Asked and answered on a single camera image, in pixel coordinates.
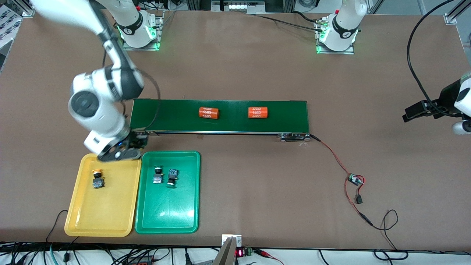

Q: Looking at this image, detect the yellow mushroom push button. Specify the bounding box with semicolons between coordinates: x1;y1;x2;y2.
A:
91;169;106;190

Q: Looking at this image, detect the green conveyor belt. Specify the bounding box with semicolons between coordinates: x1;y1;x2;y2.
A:
128;99;311;142

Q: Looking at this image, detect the yellow plastic tray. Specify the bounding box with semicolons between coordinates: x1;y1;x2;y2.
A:
64;153;142;237

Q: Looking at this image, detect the green plastic tray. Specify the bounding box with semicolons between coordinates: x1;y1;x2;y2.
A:
135;151;201;234

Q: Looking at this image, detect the red clip lead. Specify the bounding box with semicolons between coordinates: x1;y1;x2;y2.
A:
254;248;286;265

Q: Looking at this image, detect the printed paper sheet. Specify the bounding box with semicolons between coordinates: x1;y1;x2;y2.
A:
0;7;22;48

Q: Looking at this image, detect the white power strip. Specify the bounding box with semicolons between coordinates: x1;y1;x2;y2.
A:
221;2;258;11

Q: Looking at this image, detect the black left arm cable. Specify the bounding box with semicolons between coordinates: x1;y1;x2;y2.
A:
407;0;471;118

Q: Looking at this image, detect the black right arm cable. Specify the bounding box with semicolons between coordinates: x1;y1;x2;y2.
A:
103;48;161;131

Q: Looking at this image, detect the aluminium frame profile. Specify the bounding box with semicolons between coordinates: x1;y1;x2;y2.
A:
443;0;471;25
15;0;36;18

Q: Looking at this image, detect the thin black table cable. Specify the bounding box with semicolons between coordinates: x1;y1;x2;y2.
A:
46;210;79;243

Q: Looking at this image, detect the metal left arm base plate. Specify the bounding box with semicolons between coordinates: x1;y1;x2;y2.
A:
316;18;354;55

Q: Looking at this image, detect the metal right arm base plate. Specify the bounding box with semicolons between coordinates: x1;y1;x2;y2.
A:
121;15;164;51

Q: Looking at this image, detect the red black conveyor wire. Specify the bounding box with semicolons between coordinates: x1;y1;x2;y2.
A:
308;134;354;177

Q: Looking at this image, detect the black looped power cable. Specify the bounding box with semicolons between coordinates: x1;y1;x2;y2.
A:
373;209;410;262

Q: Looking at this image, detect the red black power wire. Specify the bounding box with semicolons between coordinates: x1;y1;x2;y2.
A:
344;181;385;232

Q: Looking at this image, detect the grey metal camera mount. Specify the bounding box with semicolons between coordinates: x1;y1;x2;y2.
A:
213;234;242;265

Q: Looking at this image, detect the black cable to arm base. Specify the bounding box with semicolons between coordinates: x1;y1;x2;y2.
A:
254;10;326;33

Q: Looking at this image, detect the black equipment rack frame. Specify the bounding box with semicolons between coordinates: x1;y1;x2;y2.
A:
186;0;297;14

